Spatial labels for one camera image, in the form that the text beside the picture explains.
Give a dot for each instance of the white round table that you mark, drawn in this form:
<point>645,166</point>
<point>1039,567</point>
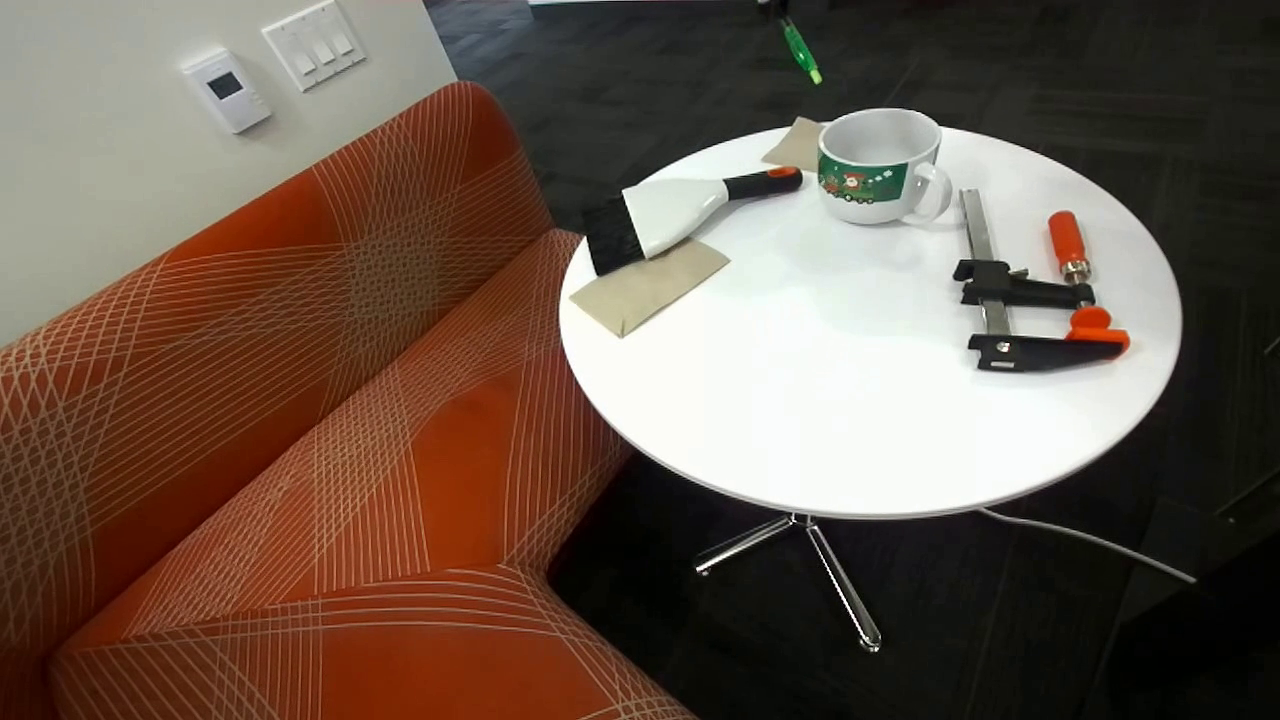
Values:
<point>827,387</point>

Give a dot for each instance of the green pen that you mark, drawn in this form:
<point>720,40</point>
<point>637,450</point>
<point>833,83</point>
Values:
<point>802,50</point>

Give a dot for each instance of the white and green mug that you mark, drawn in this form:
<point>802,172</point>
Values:
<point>874,180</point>

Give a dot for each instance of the small brown cardboard piece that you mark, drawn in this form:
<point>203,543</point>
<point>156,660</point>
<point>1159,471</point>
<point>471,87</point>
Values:
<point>798,147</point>

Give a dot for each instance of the white wall light switch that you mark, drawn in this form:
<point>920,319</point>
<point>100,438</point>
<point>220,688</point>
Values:
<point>313,40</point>

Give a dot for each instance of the black and orange bar clamp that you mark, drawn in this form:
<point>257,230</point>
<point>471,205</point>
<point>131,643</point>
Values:
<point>1022,280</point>

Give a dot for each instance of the white wall thermostat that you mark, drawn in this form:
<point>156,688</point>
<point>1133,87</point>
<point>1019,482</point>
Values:
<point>226,91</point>

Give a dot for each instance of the orange patterned sofa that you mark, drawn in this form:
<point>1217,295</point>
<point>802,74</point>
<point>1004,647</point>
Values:
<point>265,467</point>

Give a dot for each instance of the large brown cardboard piece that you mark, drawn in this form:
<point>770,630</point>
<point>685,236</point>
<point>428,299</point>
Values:
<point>645,290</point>

